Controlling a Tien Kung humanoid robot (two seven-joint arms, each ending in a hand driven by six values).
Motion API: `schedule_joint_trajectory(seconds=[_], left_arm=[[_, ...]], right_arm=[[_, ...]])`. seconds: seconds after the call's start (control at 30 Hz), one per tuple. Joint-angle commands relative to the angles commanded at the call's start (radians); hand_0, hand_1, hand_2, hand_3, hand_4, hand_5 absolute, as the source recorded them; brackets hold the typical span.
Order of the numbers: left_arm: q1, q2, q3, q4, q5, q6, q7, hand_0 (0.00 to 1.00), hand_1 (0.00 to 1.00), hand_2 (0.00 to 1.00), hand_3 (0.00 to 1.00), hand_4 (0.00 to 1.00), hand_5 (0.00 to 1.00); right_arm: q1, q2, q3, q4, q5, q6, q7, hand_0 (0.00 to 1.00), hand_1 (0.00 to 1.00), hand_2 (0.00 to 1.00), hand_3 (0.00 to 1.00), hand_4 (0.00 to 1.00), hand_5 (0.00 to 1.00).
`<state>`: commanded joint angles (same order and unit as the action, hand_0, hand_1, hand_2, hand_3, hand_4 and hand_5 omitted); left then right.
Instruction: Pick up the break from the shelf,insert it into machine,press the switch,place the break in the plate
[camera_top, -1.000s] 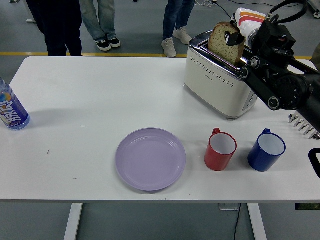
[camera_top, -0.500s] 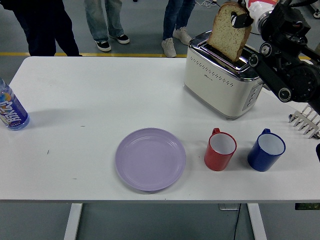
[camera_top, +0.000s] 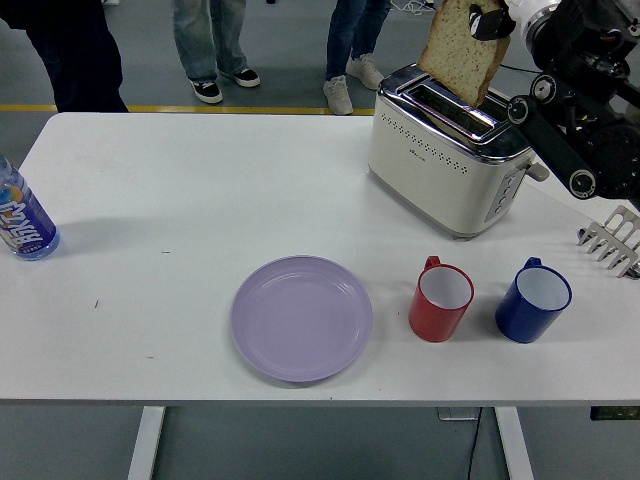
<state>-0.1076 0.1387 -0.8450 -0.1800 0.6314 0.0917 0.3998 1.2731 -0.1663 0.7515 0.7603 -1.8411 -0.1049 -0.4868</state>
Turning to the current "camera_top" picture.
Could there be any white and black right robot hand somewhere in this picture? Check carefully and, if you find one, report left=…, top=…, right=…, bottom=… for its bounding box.
left=467, top=0, right=561, bottom=42

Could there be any brown-crusted bread slice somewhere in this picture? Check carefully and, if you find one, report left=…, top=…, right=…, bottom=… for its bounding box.
left=417, top=0, right=512, bottom=108

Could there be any grey toaster lever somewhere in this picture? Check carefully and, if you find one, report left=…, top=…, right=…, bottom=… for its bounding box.
left=522, top=160, right=550, bottom=184

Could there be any blue-labelled water bottle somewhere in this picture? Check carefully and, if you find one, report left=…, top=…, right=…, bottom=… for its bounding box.
left=0, top=153, right=62, bottom=263

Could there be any purple plate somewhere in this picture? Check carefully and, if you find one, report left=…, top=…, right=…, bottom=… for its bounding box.
left=229, top=255, right=374, bottom=384

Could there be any cream and chrome toaster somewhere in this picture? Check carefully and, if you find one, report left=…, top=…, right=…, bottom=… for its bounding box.
left=366, top=59, right=550, bottom=243

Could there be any metal toast rack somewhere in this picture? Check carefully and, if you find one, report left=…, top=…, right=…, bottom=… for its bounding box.
left=577, top=204, right=640, bottom=279

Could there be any person in light jeans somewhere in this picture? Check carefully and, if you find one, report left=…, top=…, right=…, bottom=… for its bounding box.
left=172, top=0, right=261, bottom=105

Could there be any blue enamel mug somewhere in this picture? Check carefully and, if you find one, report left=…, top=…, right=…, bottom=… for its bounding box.
left=494, top=256, right=572, bottom=345

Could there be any red enamel mug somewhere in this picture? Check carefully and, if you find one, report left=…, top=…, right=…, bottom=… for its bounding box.
left=407, top=255, right=475, bottom=344

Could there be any black table control panel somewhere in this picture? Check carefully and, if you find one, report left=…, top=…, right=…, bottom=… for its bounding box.
left=589, top=405, right=640, bottom=421

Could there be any person in dark trousers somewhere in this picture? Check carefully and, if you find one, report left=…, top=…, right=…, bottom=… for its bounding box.
left=0, top=0, right=130, bottom=114

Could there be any white table leg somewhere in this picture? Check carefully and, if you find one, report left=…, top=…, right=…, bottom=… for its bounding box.
left=127, top=406, right=167, bottom=480
left=494, top=406, right=535, bottom=480

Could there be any white cable bundle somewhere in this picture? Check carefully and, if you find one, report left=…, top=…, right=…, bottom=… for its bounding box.
left=392, top=0, right=436, bottom=14

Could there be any black under-table cable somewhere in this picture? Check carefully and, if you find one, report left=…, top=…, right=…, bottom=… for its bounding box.
left=465, top=418, right=482, bottom=480

